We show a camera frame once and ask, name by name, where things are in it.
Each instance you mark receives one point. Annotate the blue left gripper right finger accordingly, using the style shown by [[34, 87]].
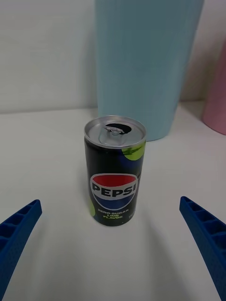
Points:
[[207, 235]]

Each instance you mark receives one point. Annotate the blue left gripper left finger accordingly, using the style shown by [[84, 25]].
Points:
[[16, 237]]

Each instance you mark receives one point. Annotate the black drink can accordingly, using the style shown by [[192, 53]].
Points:
[[114, 174]]

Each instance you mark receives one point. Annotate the pink plastic bin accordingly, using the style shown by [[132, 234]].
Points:
[[217, 94]]

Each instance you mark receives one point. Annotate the pale blue plastic bin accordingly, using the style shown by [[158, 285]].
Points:
[[146, 65]]

